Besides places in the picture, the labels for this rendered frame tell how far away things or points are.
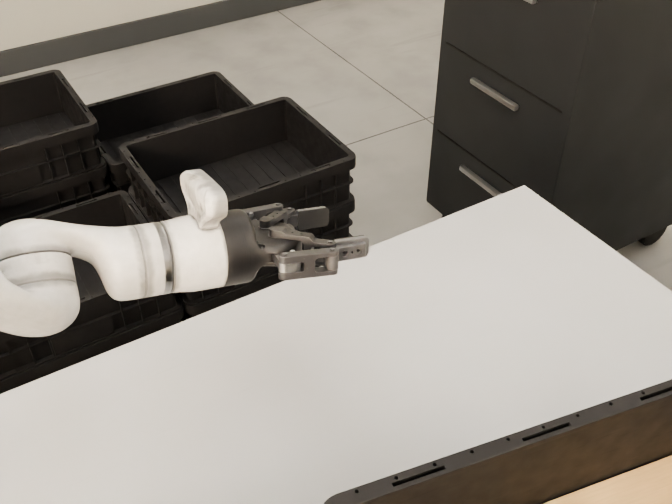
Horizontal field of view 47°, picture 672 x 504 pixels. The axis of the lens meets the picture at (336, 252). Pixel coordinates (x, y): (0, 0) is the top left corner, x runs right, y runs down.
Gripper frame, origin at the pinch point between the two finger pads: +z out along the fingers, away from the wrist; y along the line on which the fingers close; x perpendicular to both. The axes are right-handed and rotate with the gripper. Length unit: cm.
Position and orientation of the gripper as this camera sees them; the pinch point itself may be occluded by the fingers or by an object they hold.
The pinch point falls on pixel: (342, 230)
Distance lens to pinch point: 83.2
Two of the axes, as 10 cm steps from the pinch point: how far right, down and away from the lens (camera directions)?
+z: 8.9, -1.5, 4.2
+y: 4.5, 3.7, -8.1
